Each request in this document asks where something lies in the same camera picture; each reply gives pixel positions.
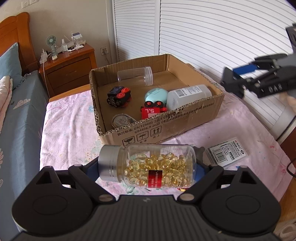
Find wooden bed headboard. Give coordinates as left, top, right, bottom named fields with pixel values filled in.
left=0, top=12, right=39, bottom=74

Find pink folded quilt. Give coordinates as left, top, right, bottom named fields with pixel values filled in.
left=0, top=75, right=13, bottom=130

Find pink floral cloth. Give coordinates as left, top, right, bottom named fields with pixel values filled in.
left=40, top=91, right=295, bottom=199

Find blue pillow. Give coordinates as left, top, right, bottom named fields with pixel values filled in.
left=0, top=42, right=23, bottom=90

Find correction tape dispenser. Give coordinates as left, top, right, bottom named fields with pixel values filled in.
left=111, top=113, right=137, bottom=128

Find blue bed sheet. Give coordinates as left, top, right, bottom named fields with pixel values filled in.
left=1, top=71, right=49, bottom=240

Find clear plastic jar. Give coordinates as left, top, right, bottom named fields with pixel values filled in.
left=117, top=66, right=154, bottom=86

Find wooden nightstand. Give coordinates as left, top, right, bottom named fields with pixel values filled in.
left=39, top=44, right=97, bottom=97

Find black toy car red wheels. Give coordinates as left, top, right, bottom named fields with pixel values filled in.
left=107, top=86, right=132, bottom=108

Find white wall switch plates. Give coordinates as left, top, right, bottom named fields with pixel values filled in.
left=21, top=0, right=39, bottom=9

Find white power strip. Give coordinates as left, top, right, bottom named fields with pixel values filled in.
left=40, top=50, right=48, bottom=64

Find wall outlet with plug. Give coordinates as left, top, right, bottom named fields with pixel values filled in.
left=100, top=47, right=108, bottom=55

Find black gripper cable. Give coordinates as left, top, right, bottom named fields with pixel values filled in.
left=286, top=158, right=296, bottom=179

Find gloved right hand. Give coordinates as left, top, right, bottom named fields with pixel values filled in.
left=280, top=89, right=296, bottom=113

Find brown cardboard box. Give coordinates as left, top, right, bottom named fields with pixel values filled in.
left=89, top=54, right=224, bottom=146

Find white medical bottle green label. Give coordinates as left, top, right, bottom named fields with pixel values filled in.
left=166, top=84, right=212, bottom=110

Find clear box barcode label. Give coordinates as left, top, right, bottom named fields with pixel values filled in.
left=206, top=137, right=248, bottom=167

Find white louvered closet doors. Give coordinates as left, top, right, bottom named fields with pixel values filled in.
left=111, top=0, right=296, bottom=140

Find mint green round case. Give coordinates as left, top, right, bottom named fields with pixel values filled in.
left=144, top=88, right=168, bottom=105

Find clear bottle yellow capsules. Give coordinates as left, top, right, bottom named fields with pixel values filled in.
left=98, top=144, right=197, bottom=189

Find small green desk fan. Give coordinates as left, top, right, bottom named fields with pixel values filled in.
left=46, top=35, right=58, bottom=61

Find clear spray bottle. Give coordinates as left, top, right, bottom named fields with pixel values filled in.
left=61, top=39, right=68, bottom=53

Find white phone stand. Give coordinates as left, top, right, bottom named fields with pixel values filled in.
left=71, top=32, right=86, bottom=50

